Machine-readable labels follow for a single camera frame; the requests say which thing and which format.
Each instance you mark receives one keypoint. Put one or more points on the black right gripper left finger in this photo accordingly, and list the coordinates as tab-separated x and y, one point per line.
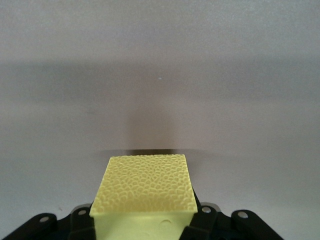
62	227

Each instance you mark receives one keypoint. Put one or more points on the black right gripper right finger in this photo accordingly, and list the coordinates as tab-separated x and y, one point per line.
225	227

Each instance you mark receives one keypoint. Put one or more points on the yellow foam cube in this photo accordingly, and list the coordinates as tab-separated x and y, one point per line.
145	190

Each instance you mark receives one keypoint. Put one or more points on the brown table cover sheet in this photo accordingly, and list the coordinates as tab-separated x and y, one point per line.
150	75

